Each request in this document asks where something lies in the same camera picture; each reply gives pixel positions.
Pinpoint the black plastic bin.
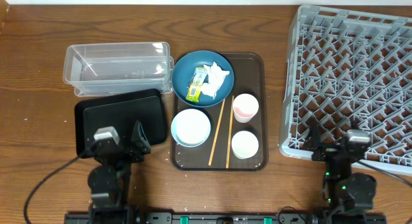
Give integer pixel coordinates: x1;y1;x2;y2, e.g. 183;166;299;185
74;89;167;154

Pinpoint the white tissue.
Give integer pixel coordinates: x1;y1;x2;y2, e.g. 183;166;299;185
200;62;230;99

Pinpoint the left black cable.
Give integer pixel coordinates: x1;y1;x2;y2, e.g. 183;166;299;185
23;151;93;224

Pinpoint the dark brown serving tray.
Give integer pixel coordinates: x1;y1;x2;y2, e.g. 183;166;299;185
170;53;269;172

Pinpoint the grey dishwasher rack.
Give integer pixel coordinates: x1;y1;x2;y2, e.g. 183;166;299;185
279;5;411;176

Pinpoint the left wooden chopstick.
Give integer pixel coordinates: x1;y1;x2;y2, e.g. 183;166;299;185
208;99;226;166

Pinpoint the white cup with green inside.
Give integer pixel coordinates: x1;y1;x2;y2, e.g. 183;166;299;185
231;131;259;160

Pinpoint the green yellow snack wrapper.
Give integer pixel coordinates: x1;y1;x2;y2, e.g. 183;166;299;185
185;66;208;102

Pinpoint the black cable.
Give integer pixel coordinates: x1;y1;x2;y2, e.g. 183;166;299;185
357;159;412;188
23;151;93;224

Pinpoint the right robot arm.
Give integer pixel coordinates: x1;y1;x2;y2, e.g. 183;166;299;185
303;126;377;213

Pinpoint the clear plastic bin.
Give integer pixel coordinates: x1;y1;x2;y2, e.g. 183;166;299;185
62;42;174;97

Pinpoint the light blue small bowl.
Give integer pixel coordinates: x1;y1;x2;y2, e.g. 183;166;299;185
171;109;211;147

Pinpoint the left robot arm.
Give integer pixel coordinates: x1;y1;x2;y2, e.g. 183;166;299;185
88;120;151;223

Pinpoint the white cup with pink inside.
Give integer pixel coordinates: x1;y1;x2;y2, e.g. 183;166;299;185
233;93;259;123

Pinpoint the dark blue plate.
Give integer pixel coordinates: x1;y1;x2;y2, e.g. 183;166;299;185
171;50;234;107

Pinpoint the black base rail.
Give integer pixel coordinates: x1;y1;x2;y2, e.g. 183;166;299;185
64;212;387;224

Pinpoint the right black cable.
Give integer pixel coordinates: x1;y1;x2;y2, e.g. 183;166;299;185
357;159;412;188

